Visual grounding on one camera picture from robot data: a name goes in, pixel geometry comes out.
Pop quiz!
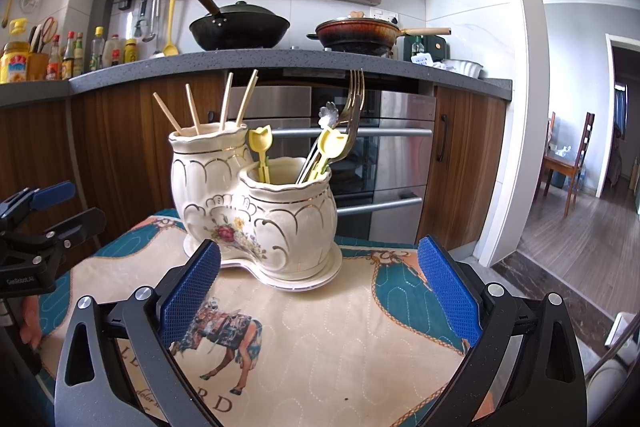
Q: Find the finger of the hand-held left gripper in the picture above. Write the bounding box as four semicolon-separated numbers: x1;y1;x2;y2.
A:
0;180;77;232
0;207;107;259

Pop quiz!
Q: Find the stainless steel oven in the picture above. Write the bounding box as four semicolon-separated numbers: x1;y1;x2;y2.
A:
235;82;437;244

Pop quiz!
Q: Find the horse printed quilted mat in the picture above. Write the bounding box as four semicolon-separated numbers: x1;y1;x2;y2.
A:
35;208;481;427

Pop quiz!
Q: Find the clear bottle with yellow cap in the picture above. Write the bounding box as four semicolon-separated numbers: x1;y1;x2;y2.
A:
90;27;105;72

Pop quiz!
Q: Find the green kitchen appliance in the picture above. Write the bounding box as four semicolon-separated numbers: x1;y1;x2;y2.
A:
404;34;449;60

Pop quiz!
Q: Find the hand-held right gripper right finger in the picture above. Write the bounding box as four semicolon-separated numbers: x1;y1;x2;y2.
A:
416;235;587;427

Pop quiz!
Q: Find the dark sauce bottle red cap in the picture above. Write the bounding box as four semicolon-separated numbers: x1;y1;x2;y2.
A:
62;32;76;79

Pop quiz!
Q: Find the white box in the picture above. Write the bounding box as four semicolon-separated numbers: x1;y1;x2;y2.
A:
605;312;629;348

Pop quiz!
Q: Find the person's left hand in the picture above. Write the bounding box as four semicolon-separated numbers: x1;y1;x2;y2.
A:
20;294;45;349

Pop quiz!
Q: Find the gold fork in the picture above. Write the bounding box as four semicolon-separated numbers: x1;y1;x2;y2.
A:
320;69;367;174

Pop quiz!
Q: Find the silver fork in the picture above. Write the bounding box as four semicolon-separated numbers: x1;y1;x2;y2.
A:
297;71;362;186

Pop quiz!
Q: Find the cream floral ceramic utensil holder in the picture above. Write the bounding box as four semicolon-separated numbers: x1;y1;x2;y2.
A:
167;124;339;281

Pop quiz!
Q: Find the white fluted dish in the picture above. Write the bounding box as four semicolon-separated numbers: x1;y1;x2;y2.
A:
446;59;484;80

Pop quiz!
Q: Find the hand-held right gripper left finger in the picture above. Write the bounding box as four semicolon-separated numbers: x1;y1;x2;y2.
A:
54;238;223;427

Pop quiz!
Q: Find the cream ceramic drip saucer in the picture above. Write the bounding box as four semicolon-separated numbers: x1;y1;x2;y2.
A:
182;232;344;292

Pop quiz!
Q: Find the wooden cabinet with black handle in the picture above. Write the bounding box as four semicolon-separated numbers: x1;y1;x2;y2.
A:
415;84;509;254

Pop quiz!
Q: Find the white jug with red label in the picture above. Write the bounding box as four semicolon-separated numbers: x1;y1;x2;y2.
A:
102;34;124;68

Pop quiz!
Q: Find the wooden dining table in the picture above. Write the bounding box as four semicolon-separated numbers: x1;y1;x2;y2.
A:
542;147;586;204

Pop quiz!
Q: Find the metal slotted utensil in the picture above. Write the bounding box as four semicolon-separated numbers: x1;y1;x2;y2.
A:
133;0;149;39

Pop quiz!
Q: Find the wooden dining chair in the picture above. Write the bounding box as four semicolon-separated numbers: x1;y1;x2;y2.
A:
564;112;596;218

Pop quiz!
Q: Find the metal ladle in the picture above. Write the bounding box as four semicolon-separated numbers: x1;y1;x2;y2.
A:
143;0;161;43

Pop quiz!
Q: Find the brown pan with wooden handle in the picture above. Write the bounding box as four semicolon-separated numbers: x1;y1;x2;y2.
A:
306;18;451;57

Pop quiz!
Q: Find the red-labelled sauce bottle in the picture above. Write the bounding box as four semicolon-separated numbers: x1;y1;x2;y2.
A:
47;34;64;80

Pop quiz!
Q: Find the large yellow oil bottle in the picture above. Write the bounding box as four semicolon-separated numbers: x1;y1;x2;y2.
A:
0;19;32;84

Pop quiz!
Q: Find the black wok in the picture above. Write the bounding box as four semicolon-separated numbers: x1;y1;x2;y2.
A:
182;0;291;52

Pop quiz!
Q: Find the grey kitchen countertop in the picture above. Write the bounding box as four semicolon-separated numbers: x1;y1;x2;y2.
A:
0;49;514;108

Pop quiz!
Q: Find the metal frame chair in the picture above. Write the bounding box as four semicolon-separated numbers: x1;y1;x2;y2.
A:
582;322;640;409

